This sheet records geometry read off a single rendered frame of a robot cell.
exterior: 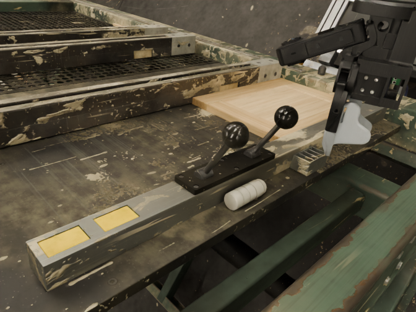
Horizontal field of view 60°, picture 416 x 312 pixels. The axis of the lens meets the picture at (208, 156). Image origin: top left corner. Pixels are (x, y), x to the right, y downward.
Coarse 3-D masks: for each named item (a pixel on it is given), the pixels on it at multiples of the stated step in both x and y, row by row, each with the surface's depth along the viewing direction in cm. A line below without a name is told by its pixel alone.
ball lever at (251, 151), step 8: (280, 112) 55; (288, 112) 55; (296, 112) 55; (280, 120) 55; (288, 120) 55; (296, 120) 55; (272, 128) 58; (288, 128) 56; (264, 136) 60; (264, 144) 61; (248, 152) 62; (256, 152) 63
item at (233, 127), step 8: (224, 128) 48; (232, 128) 47; (240, 128) 47; (224, 136) 48; (232, 136) 47; (240, 136) 47; (248, 136) 48; (224, 144) 50; (232, 144) 47; (240, 144) 47; (224, 152) 51; (216, 160) 52; (200, 168) 56; (208, 168) 54; (200, 176) 55; (208, 176) 55
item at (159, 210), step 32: (320, 128) 80; (288, 160) 70; (160, 192) 52; (224, 192) 58; (96, 224) 45; (128, 224) 46; (160, 224) 49; (32, 256) 41; (64, 256) 40; (96, 256) 43
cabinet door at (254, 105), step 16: (272, 80) 118; (288, 80) 120; (208, 96) 98; (224, 96) 99; (240, 96) 101; (256, 96) 103; (272, 96) 104; (288, 96) 106; (304, 96) 107; (320, 96) 108; (224, 112) 89; (240, 112) 90; (256, 112) 92; (272, 112) 93; (304, 112) 95; (320, 112) 96; (256, 128) 83
